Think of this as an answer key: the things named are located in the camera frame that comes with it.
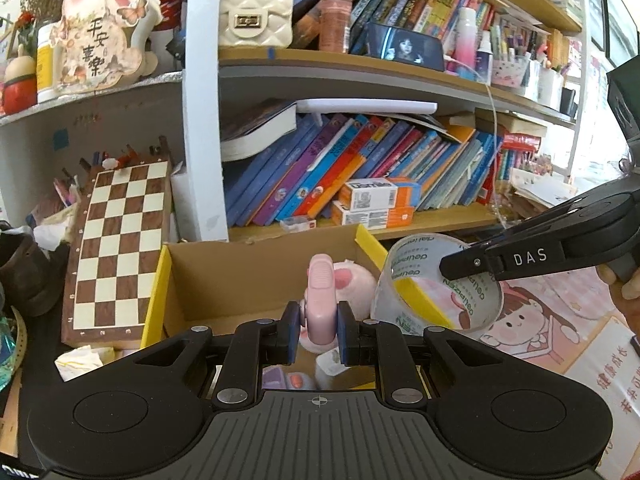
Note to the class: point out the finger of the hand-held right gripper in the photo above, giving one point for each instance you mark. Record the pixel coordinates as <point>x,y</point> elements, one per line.
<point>530,260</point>

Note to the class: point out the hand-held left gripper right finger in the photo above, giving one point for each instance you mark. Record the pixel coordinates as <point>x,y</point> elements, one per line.
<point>345,332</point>

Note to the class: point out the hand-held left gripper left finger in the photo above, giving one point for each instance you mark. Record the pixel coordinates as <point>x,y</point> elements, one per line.
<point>291,332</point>

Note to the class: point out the pink utility knife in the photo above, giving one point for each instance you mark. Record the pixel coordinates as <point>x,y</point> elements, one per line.
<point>320,305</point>

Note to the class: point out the white plug adapter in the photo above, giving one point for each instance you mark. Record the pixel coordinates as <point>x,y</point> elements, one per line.
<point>330,367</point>

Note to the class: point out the pink plush paw toy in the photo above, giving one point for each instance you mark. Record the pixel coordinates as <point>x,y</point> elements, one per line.
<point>357,290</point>

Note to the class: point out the grey purple toy car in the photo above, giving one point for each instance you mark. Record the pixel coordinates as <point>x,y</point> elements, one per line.
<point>290,379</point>

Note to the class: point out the yellow cardboard box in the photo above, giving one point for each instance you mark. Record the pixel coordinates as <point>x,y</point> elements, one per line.
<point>240,280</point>

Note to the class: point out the clear tape roll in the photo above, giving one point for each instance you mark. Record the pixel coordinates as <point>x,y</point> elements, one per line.
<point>400,280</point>

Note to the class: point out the white container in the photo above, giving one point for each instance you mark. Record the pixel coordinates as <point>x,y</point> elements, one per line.
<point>550,87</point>

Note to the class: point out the person's right hand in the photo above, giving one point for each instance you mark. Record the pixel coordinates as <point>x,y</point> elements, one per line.
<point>625,300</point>

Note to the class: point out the stack of papers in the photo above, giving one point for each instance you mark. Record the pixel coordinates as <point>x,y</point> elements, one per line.
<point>542,190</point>

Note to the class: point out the pink checked desk mat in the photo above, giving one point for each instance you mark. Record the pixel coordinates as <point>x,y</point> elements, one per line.
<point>550,330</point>

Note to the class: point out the small white box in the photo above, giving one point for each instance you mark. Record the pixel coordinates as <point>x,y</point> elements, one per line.
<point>299,224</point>

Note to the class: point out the orange white carton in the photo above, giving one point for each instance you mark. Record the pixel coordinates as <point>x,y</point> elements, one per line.
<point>370,217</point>
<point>370,194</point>

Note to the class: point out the row of colourful slim books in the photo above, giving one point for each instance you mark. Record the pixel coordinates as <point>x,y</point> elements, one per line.
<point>310,170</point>

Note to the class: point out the white flat carton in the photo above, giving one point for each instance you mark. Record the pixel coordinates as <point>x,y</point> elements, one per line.
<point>180,195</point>

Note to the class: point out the clear pen holder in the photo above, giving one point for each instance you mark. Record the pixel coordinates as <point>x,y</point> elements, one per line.
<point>510,70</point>

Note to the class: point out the wooden chessboard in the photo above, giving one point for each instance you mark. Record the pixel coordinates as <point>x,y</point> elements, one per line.
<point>117,250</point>

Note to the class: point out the thick grey book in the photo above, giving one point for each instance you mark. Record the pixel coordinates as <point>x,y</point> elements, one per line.
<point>255,130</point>

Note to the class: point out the white pink bottle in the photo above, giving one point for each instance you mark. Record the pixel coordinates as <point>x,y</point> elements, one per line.
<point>466,45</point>

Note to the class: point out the white flat board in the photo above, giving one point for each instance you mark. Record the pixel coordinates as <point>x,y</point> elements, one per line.
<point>365,106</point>

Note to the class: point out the white wooden bookshelf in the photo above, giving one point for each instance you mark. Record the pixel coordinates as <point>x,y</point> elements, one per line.
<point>200,110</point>

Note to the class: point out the smartphone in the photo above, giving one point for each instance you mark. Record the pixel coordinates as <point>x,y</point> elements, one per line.
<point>405,46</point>

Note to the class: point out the red white tassel charm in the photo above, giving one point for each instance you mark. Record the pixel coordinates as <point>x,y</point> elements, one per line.
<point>110,162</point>

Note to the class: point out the dark brown leather bag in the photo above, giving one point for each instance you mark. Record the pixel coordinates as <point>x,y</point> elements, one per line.
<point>27,275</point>

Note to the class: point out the iridescent foil bag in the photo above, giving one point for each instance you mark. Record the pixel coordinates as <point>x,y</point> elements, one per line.
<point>6,355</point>

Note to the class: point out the row of thick paperback books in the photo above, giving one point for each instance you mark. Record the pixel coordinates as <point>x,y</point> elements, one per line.
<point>400,0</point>

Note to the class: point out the blue sticker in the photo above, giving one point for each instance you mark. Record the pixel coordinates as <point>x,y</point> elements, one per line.
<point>60,138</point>

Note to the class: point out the pink spray bottle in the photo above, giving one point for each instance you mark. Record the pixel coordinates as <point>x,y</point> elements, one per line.
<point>334,15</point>

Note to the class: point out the white quilted handbag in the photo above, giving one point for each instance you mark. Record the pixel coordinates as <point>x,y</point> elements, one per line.
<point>255,20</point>

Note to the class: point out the white bottle yellow label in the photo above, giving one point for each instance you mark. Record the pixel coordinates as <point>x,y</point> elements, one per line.
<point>45,70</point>

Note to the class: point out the red white doll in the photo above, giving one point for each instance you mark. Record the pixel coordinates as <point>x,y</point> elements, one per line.
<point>20,90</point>

